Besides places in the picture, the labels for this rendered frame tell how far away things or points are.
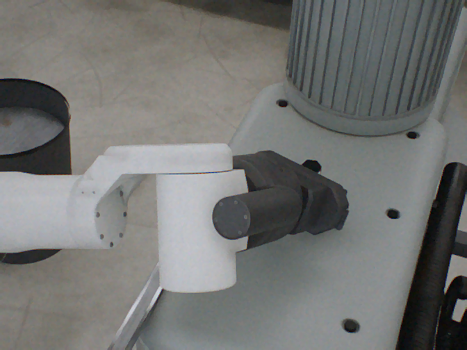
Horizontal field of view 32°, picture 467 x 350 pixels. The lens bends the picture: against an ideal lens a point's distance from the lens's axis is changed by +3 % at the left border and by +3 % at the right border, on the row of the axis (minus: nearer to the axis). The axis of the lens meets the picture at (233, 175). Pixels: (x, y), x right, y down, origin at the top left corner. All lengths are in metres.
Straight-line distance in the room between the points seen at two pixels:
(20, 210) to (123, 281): 2.62
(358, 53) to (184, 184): 0.37
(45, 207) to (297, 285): 0.27
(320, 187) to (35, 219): 0.28
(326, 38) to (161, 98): 3.32
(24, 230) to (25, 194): 0.03
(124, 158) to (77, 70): 3.83
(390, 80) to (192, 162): 0.39
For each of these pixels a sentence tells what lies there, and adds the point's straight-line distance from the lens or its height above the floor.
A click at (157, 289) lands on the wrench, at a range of 0.80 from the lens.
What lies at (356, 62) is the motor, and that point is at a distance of 0.95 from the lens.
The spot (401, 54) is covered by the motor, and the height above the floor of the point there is 2.01.
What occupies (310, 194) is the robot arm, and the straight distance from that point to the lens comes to 0.76.
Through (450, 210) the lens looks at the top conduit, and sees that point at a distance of 1.06.
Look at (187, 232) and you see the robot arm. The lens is 0.64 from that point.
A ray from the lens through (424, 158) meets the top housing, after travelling 0.99.
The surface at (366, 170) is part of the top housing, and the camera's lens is 0.96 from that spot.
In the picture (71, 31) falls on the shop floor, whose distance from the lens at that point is 4.80.
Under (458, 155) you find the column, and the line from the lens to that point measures 1.55.
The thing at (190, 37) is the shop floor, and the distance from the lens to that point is 4.73.
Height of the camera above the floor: 2.51
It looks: 42 degrees down
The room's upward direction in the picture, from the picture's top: 3 degrees clockwise
